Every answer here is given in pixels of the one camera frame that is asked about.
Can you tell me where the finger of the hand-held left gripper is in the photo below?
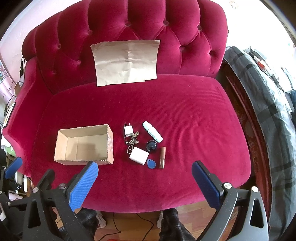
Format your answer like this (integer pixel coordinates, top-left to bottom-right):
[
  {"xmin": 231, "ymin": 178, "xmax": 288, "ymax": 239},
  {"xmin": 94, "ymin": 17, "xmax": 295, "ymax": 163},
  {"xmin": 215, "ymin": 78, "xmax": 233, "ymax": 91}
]
[{"xmin": 5, "ymin": 157, "xmax": 23, "ymax": 179}]

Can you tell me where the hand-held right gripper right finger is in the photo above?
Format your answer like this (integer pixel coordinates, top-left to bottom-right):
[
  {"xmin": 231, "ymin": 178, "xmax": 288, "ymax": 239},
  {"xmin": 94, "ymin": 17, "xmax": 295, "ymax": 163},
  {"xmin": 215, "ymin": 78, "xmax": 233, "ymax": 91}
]
[{"xmin": 191, "ymin": 160, "xmax": 270, "ymax": 241}]

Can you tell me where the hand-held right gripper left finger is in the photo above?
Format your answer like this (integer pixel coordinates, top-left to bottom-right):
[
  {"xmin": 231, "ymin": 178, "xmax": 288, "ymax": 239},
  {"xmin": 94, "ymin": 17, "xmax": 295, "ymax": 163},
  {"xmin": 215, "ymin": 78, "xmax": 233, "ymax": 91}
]
[{"xmin": 23, "ymin": 161, "xmax": 99, "ymax": 241}]

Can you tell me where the cardboard box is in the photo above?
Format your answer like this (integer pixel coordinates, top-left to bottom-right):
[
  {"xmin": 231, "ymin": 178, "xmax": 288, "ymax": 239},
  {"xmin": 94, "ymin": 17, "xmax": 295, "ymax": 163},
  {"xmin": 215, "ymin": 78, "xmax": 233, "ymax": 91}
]
[{"xmin": 54, "ymin": 124, "xmax": 114, "ymax": 165}]

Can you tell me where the brown lipstick tube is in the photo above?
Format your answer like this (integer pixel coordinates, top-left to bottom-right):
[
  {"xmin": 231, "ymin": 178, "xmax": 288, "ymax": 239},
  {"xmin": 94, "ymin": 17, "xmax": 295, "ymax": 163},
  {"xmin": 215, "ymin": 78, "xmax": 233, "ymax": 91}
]
[{"xmin": 159, "ymin": 146, "xmax": 167, "ymax": 169}]

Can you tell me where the large white power adapter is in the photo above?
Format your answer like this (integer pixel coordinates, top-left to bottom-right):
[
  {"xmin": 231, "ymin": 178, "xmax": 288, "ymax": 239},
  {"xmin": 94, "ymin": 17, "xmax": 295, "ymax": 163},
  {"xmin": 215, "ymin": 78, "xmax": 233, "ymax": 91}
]
[{"xmin": 129, "ymin": 147, "xmax": 149, "ymax": 165}]

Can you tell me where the metal keychain with charms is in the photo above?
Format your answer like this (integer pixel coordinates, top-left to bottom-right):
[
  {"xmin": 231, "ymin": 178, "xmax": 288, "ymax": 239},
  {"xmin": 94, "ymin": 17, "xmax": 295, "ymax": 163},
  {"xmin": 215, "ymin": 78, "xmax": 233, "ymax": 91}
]
[{"xmin": 124, "ymin": 131, "xmax": 140, "ymax": 154}]

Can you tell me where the dark blue round ball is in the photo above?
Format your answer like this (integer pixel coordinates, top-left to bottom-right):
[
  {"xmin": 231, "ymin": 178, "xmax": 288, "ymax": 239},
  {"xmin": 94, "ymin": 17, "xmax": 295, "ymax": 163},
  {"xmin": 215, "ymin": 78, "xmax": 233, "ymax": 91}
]
[{"xmin": 146, "ymin": 140, "xmax": 158, "ymax": 153}]

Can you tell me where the small white plug charger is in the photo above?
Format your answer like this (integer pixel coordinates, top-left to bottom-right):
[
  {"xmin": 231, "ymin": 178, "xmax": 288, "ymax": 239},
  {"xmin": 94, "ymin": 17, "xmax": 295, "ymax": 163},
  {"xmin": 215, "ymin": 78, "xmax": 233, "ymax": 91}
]
[{"xmin": 123, "ymin": 122, "xmax": 135, "ymax": 138}]

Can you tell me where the pale teal lotion bottle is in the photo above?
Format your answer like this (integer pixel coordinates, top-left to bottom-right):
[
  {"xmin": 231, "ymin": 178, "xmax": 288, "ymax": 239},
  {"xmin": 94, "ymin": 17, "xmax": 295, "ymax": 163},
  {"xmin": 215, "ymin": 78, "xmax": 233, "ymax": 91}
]
[{"xmin": 142, "ymin": 121, "xmax": 163, "ymax": 143}]

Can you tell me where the person's plaid trouser leg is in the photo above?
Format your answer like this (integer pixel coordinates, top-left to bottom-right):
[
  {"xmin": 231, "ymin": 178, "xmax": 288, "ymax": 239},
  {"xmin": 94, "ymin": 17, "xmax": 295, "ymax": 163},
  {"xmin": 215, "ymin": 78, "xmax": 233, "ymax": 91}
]
[
  {"xmin": 159, "ymin": 208, "xmax": 197, "ymax": 241},
  {"xmin": 75, "ymin": 210, "xmax": 100, "ymax": 241}
]

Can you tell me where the red velvet tufted sofa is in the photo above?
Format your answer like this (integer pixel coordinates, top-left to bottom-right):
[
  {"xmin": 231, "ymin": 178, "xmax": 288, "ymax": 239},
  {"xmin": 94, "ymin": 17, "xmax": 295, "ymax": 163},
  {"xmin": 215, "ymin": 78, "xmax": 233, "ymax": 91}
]
[{"xmin": 5, "ymin": 0, "xmax": 253, "ymax": 214}]

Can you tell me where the grey plaid blanket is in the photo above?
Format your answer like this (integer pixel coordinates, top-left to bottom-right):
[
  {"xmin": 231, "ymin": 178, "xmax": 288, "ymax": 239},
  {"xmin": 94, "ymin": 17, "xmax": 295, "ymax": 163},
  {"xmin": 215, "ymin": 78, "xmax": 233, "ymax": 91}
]
[{"xmin": 223, "ymin": 46, "xmax": 296, "ymax": 232}]

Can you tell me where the creased brown paper sheet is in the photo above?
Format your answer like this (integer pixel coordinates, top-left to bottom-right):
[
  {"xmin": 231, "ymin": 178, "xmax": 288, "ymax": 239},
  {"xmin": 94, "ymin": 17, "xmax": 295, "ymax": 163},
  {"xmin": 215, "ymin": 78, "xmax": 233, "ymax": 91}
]
[{"xmin": 90, "ymin": 39, "xmax": 161, "ymax": 87}]

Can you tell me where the black floor cable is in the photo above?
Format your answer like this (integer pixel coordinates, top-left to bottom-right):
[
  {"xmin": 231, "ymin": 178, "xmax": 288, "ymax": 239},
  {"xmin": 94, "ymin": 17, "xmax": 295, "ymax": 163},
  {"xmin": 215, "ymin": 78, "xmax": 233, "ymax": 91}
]
[{"xmin": 95, "ymin": 212, "xmax": 155, "ymax": 241}]

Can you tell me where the cartoon wall poster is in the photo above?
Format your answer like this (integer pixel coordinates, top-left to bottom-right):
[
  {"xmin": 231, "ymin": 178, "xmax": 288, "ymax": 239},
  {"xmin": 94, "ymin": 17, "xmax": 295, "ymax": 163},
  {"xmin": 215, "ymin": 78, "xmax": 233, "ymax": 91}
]
[{"xmin": 0, "ymin": 59, "xmax": 11, "ymax": 93}]

